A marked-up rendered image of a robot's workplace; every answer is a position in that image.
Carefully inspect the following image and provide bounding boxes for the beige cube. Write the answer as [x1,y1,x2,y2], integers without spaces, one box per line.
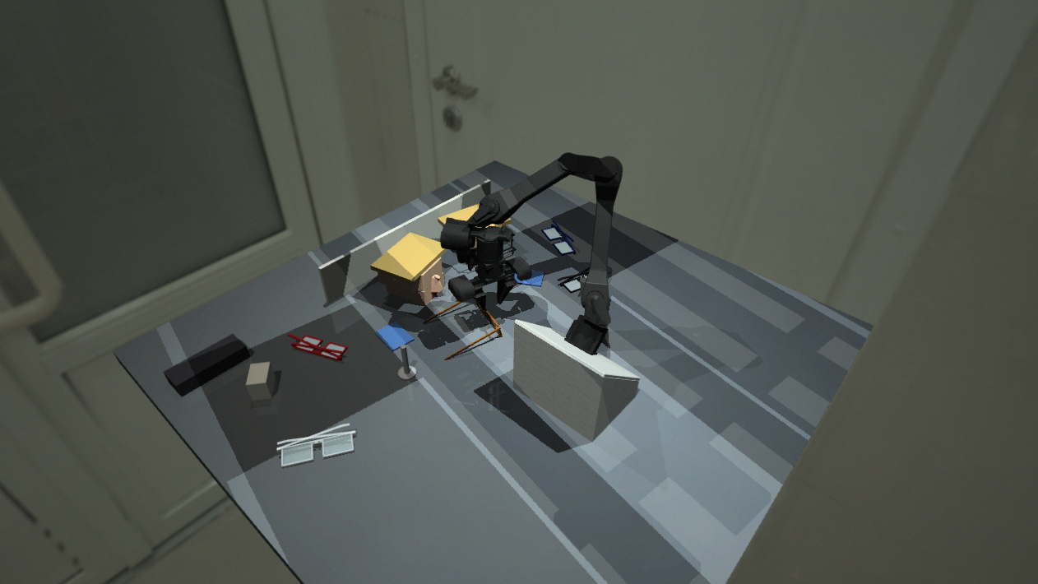
[246,362,276,401]

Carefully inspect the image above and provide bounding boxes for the grey flat rectangular panel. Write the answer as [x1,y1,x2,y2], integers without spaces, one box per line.
[318,180,491,303]

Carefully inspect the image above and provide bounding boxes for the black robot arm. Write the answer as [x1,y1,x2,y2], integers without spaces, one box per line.
[440,152,623,355]

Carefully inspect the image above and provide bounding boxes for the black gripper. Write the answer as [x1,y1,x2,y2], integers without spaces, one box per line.
[448,252,532,310]

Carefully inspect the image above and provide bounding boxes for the white-framed glasses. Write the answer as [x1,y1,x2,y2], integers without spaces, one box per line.
[277,423,357,468]

